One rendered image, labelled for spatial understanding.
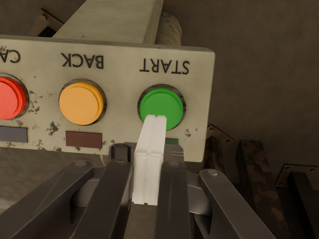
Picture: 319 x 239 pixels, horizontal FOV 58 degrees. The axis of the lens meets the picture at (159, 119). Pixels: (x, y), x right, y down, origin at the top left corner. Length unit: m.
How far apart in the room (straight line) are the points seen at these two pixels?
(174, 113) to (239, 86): 0.73
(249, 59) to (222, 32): 0.12
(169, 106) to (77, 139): 0.10
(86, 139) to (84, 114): 0.03
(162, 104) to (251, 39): 0.67
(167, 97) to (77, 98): 0.08
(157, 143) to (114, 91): 0.12
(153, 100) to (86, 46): 0.08
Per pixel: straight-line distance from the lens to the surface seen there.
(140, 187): 0.15
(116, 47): 0.27
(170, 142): 0.28
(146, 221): 1.54
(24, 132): 0.31
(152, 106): 0.26
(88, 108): 0.27
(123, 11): 0.41
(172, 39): 0.71
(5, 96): 0.30
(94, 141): 0.29
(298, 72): 1.00
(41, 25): 0.96
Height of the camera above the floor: 0.82
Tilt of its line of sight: 52 degrees down
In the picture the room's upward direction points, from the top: 173 degrees counter-clockwise
